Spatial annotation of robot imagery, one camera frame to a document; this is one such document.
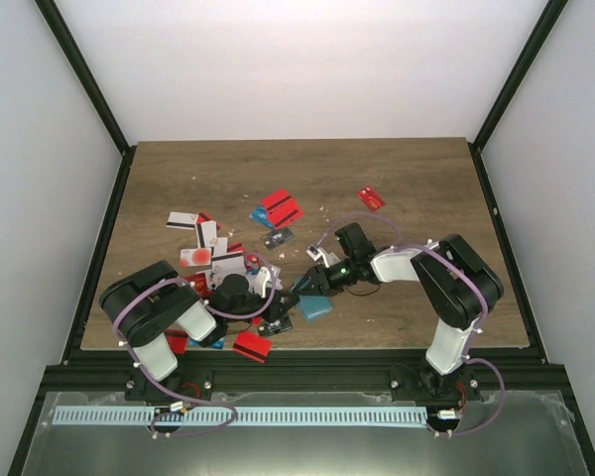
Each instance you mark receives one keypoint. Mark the white striped card left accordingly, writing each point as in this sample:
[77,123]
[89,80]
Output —
[182,220]

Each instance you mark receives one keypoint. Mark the black aluminium frame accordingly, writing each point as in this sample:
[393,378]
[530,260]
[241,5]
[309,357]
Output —
[298,371]

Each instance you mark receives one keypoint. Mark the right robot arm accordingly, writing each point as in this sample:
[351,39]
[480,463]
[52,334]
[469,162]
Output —
[461,288]

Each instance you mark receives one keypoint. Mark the black VIP card pile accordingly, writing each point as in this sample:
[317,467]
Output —
[271,328]

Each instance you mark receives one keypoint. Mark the blue card top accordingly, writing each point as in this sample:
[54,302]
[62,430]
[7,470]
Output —
[260,215]

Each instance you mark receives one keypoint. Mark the teal card holder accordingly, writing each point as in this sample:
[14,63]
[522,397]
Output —
[314,308]

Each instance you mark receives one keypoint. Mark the light blue slotted rail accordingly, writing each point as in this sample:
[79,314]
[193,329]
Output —
[246,416]

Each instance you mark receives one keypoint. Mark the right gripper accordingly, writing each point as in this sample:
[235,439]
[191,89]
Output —
[319,278]

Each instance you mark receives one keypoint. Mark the red striped card bottom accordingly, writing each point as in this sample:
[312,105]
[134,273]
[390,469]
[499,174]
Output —
[252,346]

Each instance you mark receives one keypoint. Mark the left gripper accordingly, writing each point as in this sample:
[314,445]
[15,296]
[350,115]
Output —
[276,310]

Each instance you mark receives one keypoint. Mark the red card far right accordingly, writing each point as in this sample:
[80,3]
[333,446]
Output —
[371,198]

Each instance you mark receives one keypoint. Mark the red magnetic stripe card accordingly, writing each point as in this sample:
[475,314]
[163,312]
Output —
[282,208]

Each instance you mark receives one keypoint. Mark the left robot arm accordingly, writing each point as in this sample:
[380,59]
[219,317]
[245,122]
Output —
[143,306]

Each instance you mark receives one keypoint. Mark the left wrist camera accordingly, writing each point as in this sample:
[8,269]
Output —
[262,282]

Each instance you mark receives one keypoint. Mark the dark red striped card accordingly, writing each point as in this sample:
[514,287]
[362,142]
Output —
[177,341]

